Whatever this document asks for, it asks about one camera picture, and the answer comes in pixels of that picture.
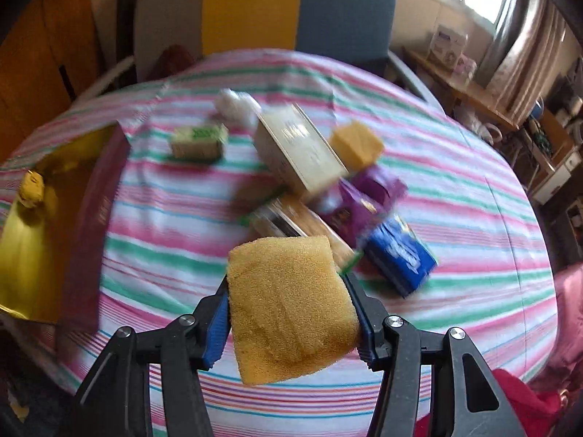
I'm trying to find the striped bed sheet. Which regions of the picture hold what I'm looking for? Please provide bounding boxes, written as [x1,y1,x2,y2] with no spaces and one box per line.
[1,50,557,391]

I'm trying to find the cream medicine box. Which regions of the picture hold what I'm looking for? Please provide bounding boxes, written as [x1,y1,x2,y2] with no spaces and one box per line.
[254,104,349,200]

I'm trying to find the beige curtain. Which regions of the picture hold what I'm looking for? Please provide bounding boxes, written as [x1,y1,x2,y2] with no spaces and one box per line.
[474,0,567,123]

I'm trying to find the pink small box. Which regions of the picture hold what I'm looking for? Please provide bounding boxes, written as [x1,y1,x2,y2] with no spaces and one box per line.
[457,54,477,80]

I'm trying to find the small green box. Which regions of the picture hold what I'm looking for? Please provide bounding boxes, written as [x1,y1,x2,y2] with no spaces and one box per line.
[169,124,228,162]

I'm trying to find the blue yellow grey headboard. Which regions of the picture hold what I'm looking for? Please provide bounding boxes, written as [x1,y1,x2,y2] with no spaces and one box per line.
[116,0,396,80]

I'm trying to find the maroon gift box gold lining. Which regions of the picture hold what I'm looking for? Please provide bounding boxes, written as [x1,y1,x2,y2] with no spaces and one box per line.
[1,121,130,332]

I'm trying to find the white rolled sock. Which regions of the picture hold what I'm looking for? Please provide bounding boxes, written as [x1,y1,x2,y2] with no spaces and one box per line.
[214,89,262,129]

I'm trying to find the white cardboard box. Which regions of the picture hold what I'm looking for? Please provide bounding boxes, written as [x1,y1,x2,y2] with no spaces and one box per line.
[428,25,467,71]

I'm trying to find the purple snack packet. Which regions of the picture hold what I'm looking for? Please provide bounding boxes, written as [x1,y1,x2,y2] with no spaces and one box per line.
[312,178,388,248]
[351,164,408,211]

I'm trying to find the large yellow sponge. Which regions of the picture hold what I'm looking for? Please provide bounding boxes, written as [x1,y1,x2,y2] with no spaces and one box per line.
[226,236,360,386]

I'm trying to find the wooden desk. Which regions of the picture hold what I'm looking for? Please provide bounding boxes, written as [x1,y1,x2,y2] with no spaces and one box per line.
[403,47,520,131]

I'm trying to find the blue Tempo tissue pack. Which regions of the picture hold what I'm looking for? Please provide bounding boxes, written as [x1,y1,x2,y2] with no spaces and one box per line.
[364,214,438,298]

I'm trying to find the biscuit pack green edges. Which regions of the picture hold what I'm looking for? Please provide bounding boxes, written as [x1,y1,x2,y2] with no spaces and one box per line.
[249,194,361,273]

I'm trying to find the small yellow sponge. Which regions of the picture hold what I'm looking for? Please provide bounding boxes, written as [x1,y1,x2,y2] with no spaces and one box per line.
[328,121,384,172]

